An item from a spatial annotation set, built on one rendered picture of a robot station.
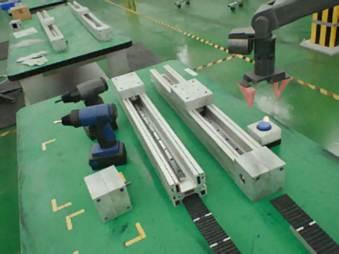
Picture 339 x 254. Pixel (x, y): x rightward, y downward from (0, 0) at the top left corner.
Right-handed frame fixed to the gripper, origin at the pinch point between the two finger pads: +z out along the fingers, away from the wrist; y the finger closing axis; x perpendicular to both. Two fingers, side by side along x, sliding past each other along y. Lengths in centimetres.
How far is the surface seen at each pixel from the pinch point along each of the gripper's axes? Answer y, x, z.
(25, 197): 78, -15, 17
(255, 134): 3.8, 1.4, 11.0
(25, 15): 91, -362, 14
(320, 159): -9.2, 16.2, 16.0
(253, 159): 13.6, 15.4, 6.7
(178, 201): 35.1, 11.0, 15.9
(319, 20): -222, -207, 62
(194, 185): 30.0, 11.6, 11.8
